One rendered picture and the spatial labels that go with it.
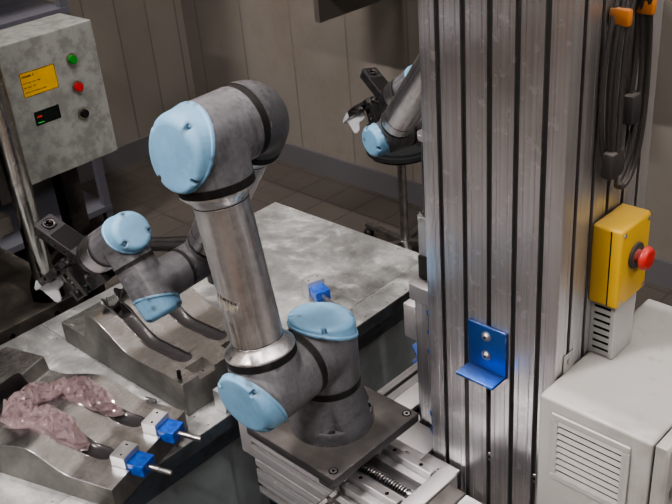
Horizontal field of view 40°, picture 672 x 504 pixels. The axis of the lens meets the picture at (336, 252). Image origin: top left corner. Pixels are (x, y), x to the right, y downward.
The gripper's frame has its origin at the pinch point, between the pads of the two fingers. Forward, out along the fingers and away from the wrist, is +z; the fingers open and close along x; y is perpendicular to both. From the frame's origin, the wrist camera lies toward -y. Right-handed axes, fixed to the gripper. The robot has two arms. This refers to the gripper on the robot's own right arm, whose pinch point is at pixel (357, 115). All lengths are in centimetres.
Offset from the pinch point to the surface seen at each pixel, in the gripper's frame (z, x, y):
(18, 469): 3, -103, 60
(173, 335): 12, -60, 41
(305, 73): 217, 108, -82
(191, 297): 19, -51, 33
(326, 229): 44.7, 4.0, 21.8
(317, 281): 16.1, -17.7, 38.0
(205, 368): 2, -59, 51
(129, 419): -1, -79, 57
